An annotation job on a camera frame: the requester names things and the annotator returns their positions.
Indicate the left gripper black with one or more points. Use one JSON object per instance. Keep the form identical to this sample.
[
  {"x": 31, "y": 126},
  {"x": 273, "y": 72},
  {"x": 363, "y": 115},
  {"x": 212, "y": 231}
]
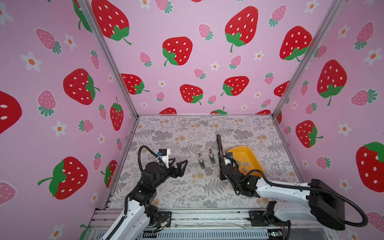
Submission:
[{"x": 173, "y": 174}]

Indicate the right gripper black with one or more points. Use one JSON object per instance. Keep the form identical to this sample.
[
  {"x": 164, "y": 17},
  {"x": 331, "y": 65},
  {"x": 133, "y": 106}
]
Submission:
[{"x": 222, "y": 165}]

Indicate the long black stapler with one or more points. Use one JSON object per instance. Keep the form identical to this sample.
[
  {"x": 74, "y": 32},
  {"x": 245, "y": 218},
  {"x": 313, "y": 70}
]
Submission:
[{"x": 219, "y": 142}]

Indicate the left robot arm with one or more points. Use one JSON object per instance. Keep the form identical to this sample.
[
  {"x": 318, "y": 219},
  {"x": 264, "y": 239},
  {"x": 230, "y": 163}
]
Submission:
[{"x": 139, "y": 212}]

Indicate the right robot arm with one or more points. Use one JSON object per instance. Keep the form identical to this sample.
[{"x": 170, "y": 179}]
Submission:
[{"x": 316, "y": 200}]

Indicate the yellow plastic tray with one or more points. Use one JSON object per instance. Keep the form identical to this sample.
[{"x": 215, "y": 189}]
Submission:
[{"x": 245, "y": 155}]

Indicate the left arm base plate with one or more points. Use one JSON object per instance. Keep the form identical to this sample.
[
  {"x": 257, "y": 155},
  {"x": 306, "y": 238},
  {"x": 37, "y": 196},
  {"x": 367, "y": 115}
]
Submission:
[{"x": 162, "y": 219}]

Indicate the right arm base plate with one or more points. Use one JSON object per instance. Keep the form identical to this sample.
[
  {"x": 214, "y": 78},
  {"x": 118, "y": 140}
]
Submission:
[{"x": 266, "y": 219}]

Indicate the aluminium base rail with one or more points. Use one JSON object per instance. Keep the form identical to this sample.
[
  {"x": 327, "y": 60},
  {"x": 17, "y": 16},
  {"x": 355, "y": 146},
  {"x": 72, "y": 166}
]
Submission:
[{"x": 214, "y": 220}]

